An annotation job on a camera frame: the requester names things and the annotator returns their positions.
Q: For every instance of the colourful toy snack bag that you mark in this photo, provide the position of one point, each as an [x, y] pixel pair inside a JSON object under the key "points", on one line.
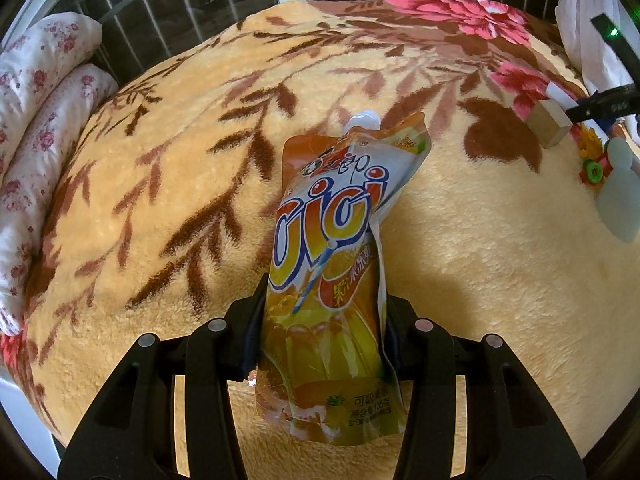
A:
{"points": [[593, 155]]}

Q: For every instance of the white curtain right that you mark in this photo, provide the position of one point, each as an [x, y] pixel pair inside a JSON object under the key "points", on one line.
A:
{"points": [[600, 67]]}

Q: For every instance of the floral plush blanket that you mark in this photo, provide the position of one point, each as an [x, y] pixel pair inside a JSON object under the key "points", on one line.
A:
{"points": [[165, 209]]}

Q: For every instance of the wooden block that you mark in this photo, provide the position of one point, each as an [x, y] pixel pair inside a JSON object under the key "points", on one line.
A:
{"points": [[548, 122]]}

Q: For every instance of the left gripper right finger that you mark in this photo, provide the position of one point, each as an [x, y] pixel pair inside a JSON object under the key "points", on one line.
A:
{"points": [[512, 431]]}

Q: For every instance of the orange jelly drink pouch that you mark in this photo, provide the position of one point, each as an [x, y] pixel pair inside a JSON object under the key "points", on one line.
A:
{"points": [[324, 375]]}

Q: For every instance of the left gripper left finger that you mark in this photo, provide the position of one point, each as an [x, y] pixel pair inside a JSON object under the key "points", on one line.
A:
{"points": [[129, 430]]}

